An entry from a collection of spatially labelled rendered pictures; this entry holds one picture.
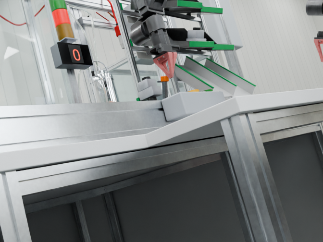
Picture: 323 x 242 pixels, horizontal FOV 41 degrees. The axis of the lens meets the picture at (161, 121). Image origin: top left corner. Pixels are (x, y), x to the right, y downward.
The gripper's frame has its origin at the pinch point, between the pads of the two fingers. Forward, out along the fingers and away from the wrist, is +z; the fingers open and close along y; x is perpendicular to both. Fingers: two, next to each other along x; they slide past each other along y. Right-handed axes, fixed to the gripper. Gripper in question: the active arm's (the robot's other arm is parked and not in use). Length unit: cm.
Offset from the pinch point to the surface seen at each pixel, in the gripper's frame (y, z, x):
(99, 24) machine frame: -94, -81, -111
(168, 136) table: 39, 23, 23
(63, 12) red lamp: 19.8, -28.3, -18.7
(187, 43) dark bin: -20.0, -13.8, -2.9
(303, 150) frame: -74, 34, 4
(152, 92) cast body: 2.6, 3.3, -7.0
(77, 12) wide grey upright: -82, -91, -115
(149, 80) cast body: 1.3, -1.1, -7.6
